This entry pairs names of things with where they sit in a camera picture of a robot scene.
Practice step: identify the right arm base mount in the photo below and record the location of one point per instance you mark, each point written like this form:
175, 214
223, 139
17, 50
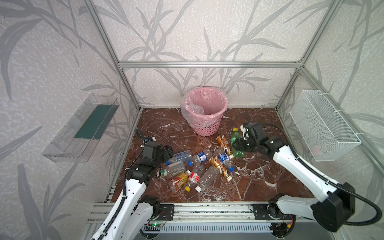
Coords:
268, 210

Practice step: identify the pink perforated plastic bin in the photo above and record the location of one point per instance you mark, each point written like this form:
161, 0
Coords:
207, 112

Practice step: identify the small water bottle blue label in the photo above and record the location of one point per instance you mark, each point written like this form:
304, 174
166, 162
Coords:
225, 159

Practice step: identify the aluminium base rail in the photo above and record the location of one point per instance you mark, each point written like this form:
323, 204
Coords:
204, 212

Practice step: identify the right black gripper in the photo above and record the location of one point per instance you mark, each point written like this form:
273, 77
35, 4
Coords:
244, 141

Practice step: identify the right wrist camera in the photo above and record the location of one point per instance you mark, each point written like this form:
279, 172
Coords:
244, 128

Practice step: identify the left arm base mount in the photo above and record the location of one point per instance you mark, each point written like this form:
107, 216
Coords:
163, 211

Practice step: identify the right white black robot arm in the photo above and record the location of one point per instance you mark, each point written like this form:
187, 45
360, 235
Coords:
333, 203

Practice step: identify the clear bottle blue cap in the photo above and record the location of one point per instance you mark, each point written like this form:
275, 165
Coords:
200, 157

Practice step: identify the yellow drink bottle red label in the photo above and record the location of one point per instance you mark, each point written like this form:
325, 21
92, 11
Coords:
180, 180

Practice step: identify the clear bottle red label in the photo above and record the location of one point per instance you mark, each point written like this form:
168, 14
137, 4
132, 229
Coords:
194, 177

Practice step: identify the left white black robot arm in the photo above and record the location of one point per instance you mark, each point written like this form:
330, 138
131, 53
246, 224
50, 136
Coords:
132, 209

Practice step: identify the clear bottle blue label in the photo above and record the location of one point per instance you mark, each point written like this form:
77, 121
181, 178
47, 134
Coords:
184, 157

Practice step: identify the clear bottle white cap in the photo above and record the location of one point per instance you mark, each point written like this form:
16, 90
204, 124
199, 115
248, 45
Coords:
207, 179

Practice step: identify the white wire mesh basket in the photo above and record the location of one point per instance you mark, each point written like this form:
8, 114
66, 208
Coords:
325, 131

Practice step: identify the clear acrylic wall shelf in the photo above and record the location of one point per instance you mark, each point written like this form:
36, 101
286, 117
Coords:
78, 139

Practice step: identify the clear plastic bin liner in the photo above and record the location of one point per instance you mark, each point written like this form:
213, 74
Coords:
192, 111

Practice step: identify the left circuit board with wires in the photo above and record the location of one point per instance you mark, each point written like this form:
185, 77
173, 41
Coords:
155, 224

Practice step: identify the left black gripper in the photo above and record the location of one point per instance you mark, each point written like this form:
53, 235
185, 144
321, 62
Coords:
165, 151

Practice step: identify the right wiring bundle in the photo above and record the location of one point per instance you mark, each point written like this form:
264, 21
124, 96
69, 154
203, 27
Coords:
280, 226

